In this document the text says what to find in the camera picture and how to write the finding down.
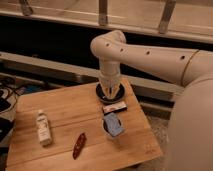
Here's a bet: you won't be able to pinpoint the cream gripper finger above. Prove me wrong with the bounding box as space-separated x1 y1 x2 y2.
112 84 119 97
102 86 110 99

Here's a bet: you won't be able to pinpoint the red chili pepper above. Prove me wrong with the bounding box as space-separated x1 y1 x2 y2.
73 133 87 159

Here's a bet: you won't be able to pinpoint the small white plastic bottle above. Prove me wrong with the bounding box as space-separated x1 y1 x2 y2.
36 110 52 147

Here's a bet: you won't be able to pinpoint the dark ceramic bowl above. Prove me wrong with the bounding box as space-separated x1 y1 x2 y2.
96 83 125 103

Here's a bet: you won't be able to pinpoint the wooden table board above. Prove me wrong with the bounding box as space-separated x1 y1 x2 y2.
6 79 162 171

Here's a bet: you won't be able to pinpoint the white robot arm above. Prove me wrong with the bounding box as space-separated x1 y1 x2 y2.
90 30 213 171

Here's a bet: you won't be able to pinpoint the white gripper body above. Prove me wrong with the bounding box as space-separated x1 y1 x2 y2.
99 60 121 88

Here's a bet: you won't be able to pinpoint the black cables at left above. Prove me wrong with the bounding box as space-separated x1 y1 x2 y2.
0 77 21 114

